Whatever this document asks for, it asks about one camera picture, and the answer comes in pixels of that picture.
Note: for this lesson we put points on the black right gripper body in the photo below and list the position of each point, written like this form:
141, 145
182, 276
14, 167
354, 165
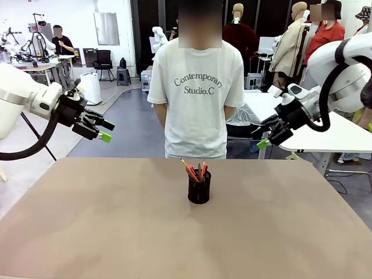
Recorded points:
295, 114

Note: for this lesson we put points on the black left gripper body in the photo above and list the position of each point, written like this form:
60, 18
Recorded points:
71, 112

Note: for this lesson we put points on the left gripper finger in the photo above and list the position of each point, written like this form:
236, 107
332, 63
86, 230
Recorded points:
90, 130
97, 119

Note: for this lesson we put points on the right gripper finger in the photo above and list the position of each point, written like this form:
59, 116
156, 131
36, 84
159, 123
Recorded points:
280, 135
271, 124

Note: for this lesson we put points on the yellow pencil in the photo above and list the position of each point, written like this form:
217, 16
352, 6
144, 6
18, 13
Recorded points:
203, 167

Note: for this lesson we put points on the dark red pen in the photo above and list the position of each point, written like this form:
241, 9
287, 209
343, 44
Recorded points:
199, 170

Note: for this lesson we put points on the pink pen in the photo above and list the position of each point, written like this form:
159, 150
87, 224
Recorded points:
192, 171

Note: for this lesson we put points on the orange pencil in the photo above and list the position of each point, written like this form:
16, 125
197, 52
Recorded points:
185, 165

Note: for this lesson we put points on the person left forearm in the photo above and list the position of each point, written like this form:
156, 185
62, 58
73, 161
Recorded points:
229, 112

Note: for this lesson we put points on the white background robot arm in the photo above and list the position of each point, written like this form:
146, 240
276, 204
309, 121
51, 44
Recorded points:
158, 35

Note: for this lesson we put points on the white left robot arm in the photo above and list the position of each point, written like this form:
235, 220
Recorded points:
17, 96

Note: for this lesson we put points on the black mesh pen holder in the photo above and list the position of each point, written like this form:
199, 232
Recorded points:
199, 191

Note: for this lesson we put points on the small white sensor box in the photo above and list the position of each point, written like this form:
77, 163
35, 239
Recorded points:
274, 91
82, 86

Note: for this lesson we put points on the clear plastic sheet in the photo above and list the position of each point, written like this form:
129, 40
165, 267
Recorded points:
244, 115

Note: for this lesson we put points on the white air purifier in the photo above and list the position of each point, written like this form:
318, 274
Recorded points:
92, 90

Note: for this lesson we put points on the white side table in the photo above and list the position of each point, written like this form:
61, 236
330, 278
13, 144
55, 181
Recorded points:
319, 142

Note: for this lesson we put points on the black tripod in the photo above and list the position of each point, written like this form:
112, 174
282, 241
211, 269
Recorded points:
40, 139

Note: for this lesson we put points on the grey computer case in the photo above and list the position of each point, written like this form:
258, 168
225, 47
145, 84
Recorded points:
254, 80

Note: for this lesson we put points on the grey plastic stool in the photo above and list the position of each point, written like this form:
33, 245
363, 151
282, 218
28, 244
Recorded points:
123, 76

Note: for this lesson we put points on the white round desk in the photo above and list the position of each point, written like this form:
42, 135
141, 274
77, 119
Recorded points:
65, 57

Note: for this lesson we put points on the black office chair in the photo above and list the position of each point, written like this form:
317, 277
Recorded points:
104, 62

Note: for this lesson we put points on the lit computer tower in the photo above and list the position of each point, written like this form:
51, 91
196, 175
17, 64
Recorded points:
145, 81

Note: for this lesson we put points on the small black bag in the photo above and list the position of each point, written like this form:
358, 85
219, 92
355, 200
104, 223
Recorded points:
123, 62

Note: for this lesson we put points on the mannequin with beige coat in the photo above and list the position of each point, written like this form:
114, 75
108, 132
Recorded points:
287, 49

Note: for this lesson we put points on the seated person in black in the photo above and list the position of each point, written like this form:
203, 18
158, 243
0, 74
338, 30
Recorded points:
62, 45

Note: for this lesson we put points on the person in white t-shirt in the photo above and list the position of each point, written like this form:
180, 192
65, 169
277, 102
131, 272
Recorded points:
197, 116

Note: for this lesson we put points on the white display board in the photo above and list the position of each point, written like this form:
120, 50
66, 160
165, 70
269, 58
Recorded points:
267, 45

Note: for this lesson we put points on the person in red shirt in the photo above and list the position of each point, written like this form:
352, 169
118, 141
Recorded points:
325, 40

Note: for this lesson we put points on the mannequin with dark red garment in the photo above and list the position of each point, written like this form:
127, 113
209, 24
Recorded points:
241, 40

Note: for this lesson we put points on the person in bucket hat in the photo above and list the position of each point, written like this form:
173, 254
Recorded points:
364, 20

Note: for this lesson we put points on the standing person in black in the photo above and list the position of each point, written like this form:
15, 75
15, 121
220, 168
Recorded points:
175, 30

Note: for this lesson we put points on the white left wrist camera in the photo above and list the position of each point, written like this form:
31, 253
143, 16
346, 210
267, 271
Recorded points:
73, 94

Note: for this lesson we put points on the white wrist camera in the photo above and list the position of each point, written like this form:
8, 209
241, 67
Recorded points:
296, 90
73, 94

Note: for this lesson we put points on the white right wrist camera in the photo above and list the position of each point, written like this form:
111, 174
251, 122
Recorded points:
296, 90

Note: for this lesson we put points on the grey metal wall cabinet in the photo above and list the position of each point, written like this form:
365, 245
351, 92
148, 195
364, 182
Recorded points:
106, 28

